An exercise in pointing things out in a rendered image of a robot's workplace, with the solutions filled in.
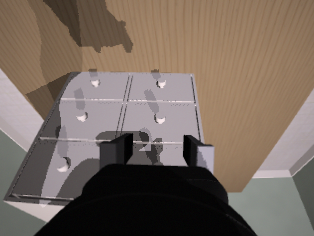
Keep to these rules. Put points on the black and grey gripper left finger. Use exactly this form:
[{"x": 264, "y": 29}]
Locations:
[{"x": 117, "y": 151}]

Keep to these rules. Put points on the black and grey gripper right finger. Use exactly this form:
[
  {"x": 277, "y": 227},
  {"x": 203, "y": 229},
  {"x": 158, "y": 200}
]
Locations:
[{"x": 196, "y": 153}]

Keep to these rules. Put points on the small grey chest of drawers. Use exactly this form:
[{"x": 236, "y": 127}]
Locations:
[{"x": 46, "y": 209}]

